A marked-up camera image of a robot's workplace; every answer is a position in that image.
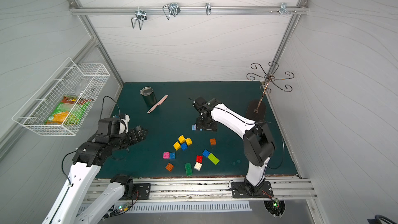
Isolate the metal hook clip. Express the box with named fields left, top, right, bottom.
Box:
left=162, top=3, right=181, bottom=20
left=205, top=3, right=211, bottom=16
left=269, top=3, right=297, bottom=16
left=131, top=9, right=148, bottom=30

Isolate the lime green long lego brick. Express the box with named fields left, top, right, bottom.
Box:
left=207, top=153, right=220, bottom=165

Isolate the black metal jewelry stand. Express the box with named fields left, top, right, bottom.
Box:
left=245, top=61, right=295, bottom=122

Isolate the cream lego brick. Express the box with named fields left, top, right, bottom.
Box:
left=194, top=162, right=202, bottom=171

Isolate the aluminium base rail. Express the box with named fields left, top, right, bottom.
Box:
left=134, top=176, right=318, bottom=202

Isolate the orange lego brick front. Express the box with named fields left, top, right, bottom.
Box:
left=165, top=163, right=174, bottom=172

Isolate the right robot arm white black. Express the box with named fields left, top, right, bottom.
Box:
left=192, top=96, right=276, bottom=198

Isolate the yellow lego brick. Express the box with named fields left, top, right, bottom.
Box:
left=178, top=135, right=186, bottom=144
left=173, top=142, right=181, bottom=150
left=185, top=138, right=193, bottom=146

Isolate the green snack bag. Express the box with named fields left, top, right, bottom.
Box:
left=45, top=95, right=92, bottom=125

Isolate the dark green metal tumbler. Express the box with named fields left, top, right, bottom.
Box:
left=140, top=87, right=157, bottom=108

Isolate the dark green long lego brick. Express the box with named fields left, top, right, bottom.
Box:
left=184, top=163, right=193, bottom=177

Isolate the pink plastic knife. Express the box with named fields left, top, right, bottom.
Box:
left=147, top=95, right=168, bottom=114

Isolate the aluminium crossbar rail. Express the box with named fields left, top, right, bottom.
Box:
left=69, top=5, right=309, bottom=16

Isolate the white wire basket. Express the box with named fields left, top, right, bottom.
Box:
left=12, top=58, right=110, bottom=136

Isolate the red lego brick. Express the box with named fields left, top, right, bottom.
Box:
left=196, top=156, right=203, bottom=163

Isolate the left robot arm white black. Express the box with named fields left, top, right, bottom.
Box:
left=43, top=126, right=151, bottom=224

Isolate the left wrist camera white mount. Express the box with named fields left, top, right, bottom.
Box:
left=119, top=114, right=130, bottom=133

